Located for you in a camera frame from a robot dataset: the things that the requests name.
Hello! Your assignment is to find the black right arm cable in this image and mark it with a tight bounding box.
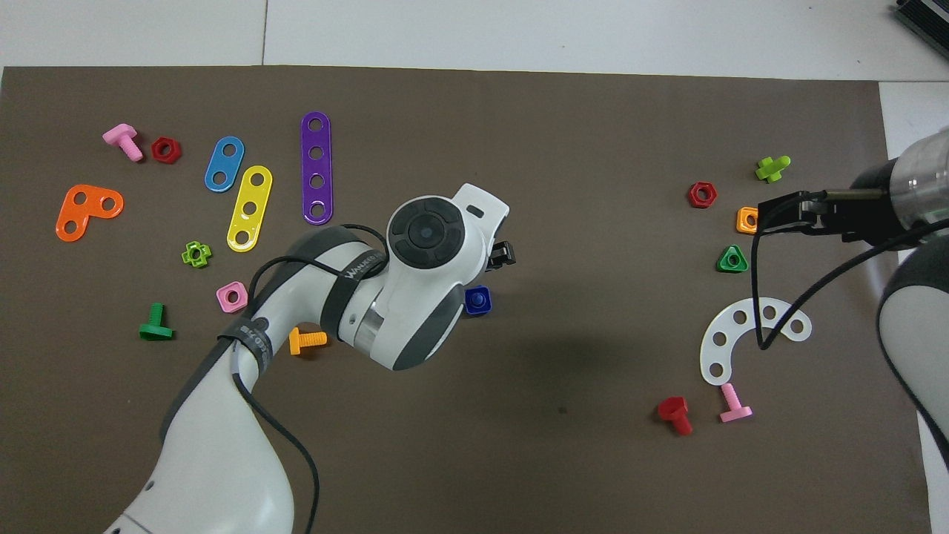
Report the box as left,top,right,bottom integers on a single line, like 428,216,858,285
750,215,949,352

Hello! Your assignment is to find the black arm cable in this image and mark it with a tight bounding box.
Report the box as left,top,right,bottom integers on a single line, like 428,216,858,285
750,215,949,352
228,222,390,534

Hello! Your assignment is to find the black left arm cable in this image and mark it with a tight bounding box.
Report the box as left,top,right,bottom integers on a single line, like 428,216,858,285
228,222,390,534

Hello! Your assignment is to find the dark ribbed metal device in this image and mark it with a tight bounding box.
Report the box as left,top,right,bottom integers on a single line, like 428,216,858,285
893,0,949,49

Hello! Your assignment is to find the purple four-hole strip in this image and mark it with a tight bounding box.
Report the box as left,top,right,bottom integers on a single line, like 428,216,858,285
300,111,334,225

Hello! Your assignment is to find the pink plastic screw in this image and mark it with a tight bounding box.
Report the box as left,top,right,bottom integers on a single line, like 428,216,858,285
719,383,753,424
102,124,144,162

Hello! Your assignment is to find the yellow three-hole strip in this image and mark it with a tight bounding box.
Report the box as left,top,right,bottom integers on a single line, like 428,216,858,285
226,165,274,254

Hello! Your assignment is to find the pink square nut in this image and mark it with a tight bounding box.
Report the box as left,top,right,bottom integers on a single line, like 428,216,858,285
216,280,249,314

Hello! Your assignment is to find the lime cross-head screw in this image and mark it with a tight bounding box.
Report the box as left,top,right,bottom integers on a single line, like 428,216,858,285
755,155,792,183

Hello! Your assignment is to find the white curved hole strip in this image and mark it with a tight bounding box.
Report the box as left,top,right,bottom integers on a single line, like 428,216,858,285
700,297,813,387

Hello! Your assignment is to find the brown table mat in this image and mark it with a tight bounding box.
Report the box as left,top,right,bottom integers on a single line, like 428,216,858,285
0,65,931,534

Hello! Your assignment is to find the green plastic screw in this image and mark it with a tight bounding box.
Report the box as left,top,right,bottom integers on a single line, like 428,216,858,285
139,302,174,341

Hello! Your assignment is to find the blue two-hole strip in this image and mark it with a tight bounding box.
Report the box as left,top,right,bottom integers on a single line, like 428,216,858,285
204,136,245,194

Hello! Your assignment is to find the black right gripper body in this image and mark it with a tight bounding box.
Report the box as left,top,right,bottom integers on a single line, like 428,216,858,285
808,159,902,244

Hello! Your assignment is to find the red plastic screw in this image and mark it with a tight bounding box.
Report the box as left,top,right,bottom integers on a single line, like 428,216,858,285
658,396,694,436

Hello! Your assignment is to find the orange plastic screw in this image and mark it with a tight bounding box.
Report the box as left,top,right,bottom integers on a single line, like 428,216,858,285
288,327,328,356

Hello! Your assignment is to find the orange heart-shaped plate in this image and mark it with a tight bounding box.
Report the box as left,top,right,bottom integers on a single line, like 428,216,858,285
56,184,125,243

